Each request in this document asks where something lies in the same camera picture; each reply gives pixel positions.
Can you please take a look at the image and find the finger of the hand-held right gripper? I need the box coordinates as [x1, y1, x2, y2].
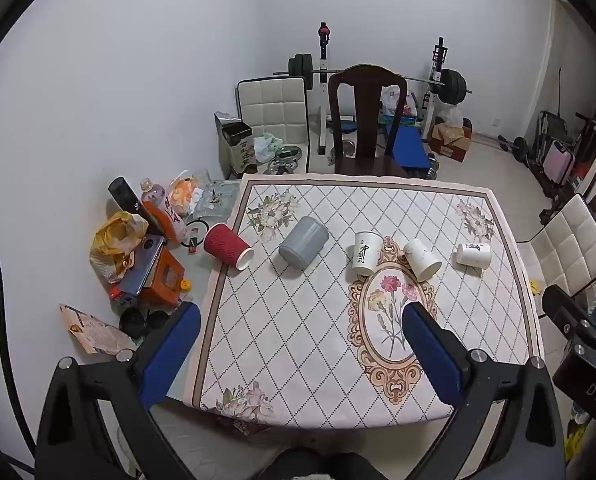
[542, 284, 596, 333]

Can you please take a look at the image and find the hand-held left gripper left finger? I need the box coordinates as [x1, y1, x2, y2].
[37, 301, 202, 480]

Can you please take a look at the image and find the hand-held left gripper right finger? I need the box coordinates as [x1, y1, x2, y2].
[402, 301, 566, 480]

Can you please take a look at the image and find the white speckled cup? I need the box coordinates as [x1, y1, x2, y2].
[403, 238, 443, 282]

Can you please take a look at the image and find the small white printed cup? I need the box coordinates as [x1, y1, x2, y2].
[456, 242, 492, 268]

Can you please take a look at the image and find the red ribbed paper cup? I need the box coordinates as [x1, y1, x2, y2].
[203, 223, 255, 272]

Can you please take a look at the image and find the tall white printed cup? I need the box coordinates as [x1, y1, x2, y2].
[352, 231, 383, 277]

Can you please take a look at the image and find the grey cup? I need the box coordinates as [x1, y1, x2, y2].
[278, 216, 329, 268]

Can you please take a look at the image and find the white padded chair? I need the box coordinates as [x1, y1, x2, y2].
[235, 76, 311, 173]
[515, 192, 596, 318]

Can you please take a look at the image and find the orange box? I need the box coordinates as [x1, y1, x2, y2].
[138, 247, 186, 308]

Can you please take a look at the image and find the paper leaflet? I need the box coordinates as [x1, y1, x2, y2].
[59, 304, 139, 356]

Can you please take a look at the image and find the purple notebook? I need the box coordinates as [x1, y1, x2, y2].
[118, 235, 167, 297]

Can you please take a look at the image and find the floral diamond pattern tablecloth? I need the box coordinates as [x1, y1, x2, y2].
[190, 172, 546, 428]

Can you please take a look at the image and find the yellow plastic bag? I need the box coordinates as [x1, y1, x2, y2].
[89, 211, 149, 285]

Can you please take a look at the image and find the juice bottle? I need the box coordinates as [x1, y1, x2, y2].
[142, 195, 187, 246]

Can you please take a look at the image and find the pink suitcase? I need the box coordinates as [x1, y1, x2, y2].
[548, 140, 576, 186]

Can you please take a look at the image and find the black bottle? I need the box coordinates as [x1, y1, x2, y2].
[108, 176, 166, 241]

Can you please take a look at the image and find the orange snack bag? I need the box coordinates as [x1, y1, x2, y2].
[168, 170, 203, 216]

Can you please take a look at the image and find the purple drink bottle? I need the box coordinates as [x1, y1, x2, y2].
[139, 177, 166, 211]

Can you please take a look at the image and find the black dumbbell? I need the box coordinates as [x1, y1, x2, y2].
[498, 134, 528, 163]

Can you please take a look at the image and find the black folded trolley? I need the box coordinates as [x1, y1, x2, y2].
[532, 110, 568, 161]

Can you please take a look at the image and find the cardboard box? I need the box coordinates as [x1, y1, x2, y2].
[428, 122, 473, 163]

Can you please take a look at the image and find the blue weight bench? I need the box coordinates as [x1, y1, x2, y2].
[385, 125, 431, 171]

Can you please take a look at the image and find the dark tea gift box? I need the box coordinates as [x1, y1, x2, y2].
[215, 112, 255, 181]

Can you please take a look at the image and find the clear plastic bag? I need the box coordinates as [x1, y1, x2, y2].
[438, 104, 464, 128]

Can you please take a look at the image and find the green white plastic bag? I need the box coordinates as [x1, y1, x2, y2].
[254, 132, 283, 163]

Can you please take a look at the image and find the metal dish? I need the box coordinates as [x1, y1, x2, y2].
[270, 144, 309, 176]

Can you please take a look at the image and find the black barbell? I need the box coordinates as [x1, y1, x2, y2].
[273, 54, 473, 106]

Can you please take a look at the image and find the white red plastic bag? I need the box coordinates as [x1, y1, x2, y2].
[380, 85, 419, 118]

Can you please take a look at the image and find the white barbell rack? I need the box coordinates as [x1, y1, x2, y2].
[315, 22, 451, 156]

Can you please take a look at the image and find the black cable loop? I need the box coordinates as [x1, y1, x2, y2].
[180, 217, 209, 248]

